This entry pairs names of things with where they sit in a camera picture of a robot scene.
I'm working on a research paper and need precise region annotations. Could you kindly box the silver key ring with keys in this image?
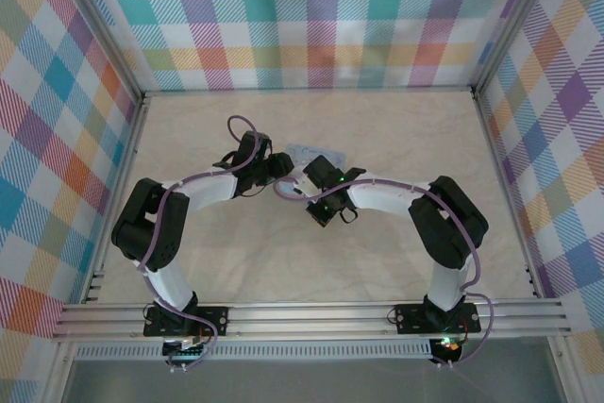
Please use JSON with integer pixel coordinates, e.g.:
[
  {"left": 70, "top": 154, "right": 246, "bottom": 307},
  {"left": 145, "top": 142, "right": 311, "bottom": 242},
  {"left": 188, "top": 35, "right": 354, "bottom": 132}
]
[{"left": 51, "top": 298, "right": 570, "bottom": 344}]

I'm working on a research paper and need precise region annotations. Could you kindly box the controller board with orange part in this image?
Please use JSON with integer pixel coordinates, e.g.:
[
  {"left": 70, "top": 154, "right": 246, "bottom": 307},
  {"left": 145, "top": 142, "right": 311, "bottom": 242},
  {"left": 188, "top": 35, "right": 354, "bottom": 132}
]
[{"left": 429, "top": 335, "right": 466, "bottom": 362}]

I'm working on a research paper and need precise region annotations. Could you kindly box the aluminium frame bar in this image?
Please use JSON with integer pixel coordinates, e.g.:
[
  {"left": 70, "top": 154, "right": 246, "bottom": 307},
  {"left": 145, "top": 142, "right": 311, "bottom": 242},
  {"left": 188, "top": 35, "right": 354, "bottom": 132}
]
[
  {"left": 141, "top": 86, "right": 478, "bottom": 100},
  {"left": 79, "top": 93, "right": 153, "bottom": 305},
  {"left": 470, "top": 89, "right": 546, "bottom": 303}
]

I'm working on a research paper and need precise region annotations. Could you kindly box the aluminium frame post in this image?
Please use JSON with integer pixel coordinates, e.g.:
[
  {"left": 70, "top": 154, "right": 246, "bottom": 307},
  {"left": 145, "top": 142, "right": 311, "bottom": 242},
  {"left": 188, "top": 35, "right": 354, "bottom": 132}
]
[
  {"left": 52, "top": 0, "right": 146, "bottom": 103},
  {"left": 549, "top": 336, "right": 584, "bottom": 403},
  {"left": 470, "top": 0, "right": 570, "bottom": 98},
  {"left": 41, "top": 340, "right": 79, "bottom": 403}
]

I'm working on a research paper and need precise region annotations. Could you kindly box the white slotted cable duct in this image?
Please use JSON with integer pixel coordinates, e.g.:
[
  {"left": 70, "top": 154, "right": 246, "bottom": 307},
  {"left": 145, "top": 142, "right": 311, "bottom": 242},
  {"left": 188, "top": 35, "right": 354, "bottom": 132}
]
[{"left": 74, "top": 344, "right": 434, "bottom": 361}]

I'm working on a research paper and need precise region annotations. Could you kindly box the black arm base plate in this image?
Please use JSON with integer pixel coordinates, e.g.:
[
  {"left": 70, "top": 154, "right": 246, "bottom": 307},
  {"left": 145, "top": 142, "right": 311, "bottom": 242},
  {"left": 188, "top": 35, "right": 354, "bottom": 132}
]
[
  {"left": 143, "top": 306, "right": 230, "bottom": 337},
  {"left": 394, "top": 302, "right": 481, "bottom": 334}
]

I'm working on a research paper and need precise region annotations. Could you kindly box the green controller board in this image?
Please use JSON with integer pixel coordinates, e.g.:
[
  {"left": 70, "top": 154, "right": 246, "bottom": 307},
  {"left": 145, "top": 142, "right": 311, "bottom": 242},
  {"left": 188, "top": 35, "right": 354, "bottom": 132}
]
[{"left": 161, "top": 335, "right": 211, "bottom": 362}]

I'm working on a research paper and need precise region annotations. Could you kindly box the gray metal sheet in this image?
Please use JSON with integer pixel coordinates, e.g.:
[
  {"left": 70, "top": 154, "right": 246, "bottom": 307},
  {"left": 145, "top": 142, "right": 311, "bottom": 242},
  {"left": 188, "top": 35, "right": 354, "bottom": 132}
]
[{"left": 60, "top": 359, "right": 567, "bottom": 403}]

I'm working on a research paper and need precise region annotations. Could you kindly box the light blue card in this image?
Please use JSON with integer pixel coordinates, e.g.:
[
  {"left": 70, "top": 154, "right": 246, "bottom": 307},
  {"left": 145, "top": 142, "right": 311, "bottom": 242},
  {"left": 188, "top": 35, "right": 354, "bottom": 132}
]
[{"left": 284, "top": 141, "right": 349, "bottom": 174}]

